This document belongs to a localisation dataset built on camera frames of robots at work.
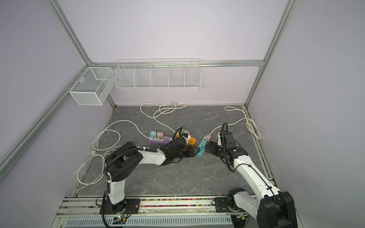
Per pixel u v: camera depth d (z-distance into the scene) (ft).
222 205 2.44
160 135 3.08
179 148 2.43
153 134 3.11
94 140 3.34
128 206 2.41
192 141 3.15
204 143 2.93
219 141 2.51
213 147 2.43
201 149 3.00
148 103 3.91
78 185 2.82
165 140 3.16
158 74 3.25
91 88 3.18
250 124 3.54
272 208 1.28
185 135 2.78
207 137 3.03
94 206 2.48
